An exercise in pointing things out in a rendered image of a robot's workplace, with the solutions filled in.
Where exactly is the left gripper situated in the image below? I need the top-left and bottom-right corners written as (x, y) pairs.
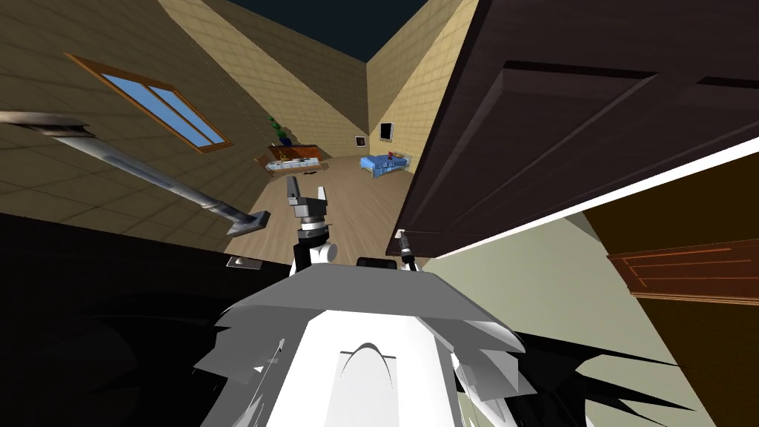
top-left (286, 175), bottom-right (330, 224)

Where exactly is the wooden desk with plant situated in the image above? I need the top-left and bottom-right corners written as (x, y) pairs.
top-left (255, 115), bottom-right (327, 179)

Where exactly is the blue bed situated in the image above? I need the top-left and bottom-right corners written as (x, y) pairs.
top-left (359, 150), bottom-right (412, 179)

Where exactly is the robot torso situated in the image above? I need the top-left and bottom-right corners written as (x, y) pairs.
top-left (192, 257), bottom-right (538, 427)

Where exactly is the wooden framed window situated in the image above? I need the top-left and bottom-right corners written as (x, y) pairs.
top-left (64, 53), bottom-right (233, 155)

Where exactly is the dark brown door leaf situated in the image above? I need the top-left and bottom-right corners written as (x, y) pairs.
top-left (385, 0), bottom-right (759, 259)

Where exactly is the black door leaf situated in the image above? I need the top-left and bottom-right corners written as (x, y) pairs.
top-left (0, 212), bottom-right (299, 427)

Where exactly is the orange brown panelled door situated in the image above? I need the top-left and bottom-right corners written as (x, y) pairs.
top-left (607, 239), bottom-right (759, 308)

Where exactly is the grey door handle bar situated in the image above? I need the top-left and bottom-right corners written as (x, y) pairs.
top-left (0, 110), bottom-right (272, 239)

